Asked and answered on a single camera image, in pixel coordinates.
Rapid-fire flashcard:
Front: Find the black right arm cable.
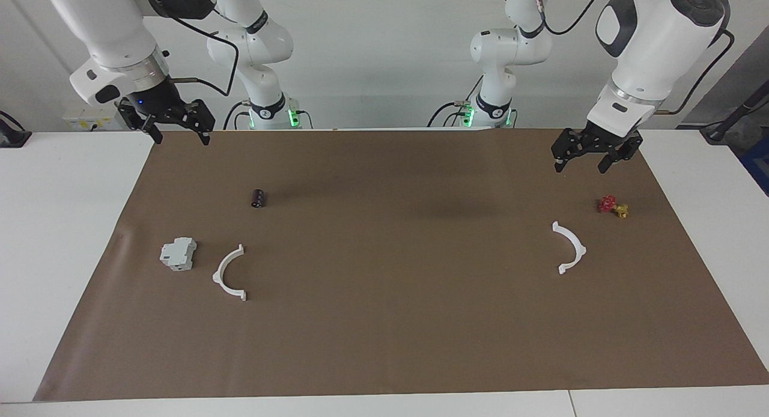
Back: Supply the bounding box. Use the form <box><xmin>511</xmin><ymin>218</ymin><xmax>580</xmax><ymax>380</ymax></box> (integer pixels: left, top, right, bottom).
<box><xmin>162</xmin><ymin>8</ymin><xmax>241</xmax><ymax>97</ymax></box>

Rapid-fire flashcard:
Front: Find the black base cable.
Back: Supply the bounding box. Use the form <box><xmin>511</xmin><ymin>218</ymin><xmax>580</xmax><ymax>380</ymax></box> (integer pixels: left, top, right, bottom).
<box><xmin>223</xmin><ymin>102</ymin><xmax>250</xmax><ymax>130</ymax></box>
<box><xmin>428</xmin><ymin>75</ymin><xmax>484</xmax><ymax>128</ymax></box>

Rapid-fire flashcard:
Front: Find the red yellow valve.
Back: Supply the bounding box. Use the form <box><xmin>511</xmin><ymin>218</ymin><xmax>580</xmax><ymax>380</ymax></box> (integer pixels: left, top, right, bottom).
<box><xmin>597</xmin><ymin>195</ymin><xmax>630</xmax><ymax>219</ymax></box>

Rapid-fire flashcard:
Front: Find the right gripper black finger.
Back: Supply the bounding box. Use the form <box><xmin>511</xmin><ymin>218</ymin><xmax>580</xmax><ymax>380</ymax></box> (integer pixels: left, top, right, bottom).
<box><xmin>182</xmin><ymin>100</ymin><xmax>216</xmax><ymax>146</ymax></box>
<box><xmin>117</xmin><ymin>102</ymin><xmax>164</xmax><ymax>145</ymax></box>

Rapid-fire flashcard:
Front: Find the blue crate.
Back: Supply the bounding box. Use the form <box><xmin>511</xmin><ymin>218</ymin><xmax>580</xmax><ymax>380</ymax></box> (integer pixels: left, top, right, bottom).
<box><xmin>740</xmin><ymin>138</ymin><xmax>769</xmax><ymax>196</ymax></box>

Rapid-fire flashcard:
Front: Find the brown paper table mat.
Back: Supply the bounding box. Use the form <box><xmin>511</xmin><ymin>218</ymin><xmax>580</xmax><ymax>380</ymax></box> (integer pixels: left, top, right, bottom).
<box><xmin>33</xmin><ymin>127</ymin><xmax>769</xmax><ymax>402</ymax></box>

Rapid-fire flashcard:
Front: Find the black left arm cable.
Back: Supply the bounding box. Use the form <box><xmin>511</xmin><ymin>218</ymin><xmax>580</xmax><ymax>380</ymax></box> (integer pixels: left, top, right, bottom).
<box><xmin>532</xmin><ymin>0</ymin><xmax>737</xmax><ymax>115</ymax></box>

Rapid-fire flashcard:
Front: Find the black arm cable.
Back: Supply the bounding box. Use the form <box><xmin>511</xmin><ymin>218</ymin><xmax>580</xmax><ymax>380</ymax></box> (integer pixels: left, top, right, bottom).
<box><xmin>162</xmin><ymin>8</ymin><xmax>241</xmax><ymax>97</ymax></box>
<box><xmin>532</xmin><ymin>0</ymin><xmax>737</xmax><ymax>115</ymax></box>

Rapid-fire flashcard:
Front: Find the white circuit breaker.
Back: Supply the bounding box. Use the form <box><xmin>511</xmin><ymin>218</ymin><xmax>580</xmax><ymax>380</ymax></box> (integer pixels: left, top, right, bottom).
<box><xmin>159</xmin><ymin>237</ymin><xmax>198</xmax><ymax>272</ymax></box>

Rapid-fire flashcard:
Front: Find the white half ring pipe clamp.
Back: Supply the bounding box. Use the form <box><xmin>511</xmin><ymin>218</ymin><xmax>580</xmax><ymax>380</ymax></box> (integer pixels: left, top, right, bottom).
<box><xmin>212</xmin><ymin>244</ymin><xmax>248</xmax><ymax>302</ymax></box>
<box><xmin>552</xmin><ymin>221</ymin><xmax>587</xmax><ymax>275</ymax></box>

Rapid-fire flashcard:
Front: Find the black clamp mount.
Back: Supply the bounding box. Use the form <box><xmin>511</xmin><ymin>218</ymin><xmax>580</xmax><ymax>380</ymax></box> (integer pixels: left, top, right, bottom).
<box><xmin>0</xmin><ymin>111</ymin><xmax>32</xmax><ymax>148</ymax></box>

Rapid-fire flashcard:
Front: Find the white wall socket box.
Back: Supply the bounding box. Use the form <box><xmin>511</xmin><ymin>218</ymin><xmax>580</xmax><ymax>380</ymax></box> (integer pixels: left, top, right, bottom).
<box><xmin>62</xmin><ymin>103</ymin><xmax>124</xmax><ymax>131</ymax></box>

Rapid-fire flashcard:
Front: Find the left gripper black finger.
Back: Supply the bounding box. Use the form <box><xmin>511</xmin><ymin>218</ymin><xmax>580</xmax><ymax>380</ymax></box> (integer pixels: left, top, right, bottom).
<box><xmin>598</xmin><ymin>135</ymin><xmax>643</xmax><ymax>174</ymax></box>
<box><xmin>552</xmin><ymin>129</ymin><xmax>586</xmax><ymax>173</ymax></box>

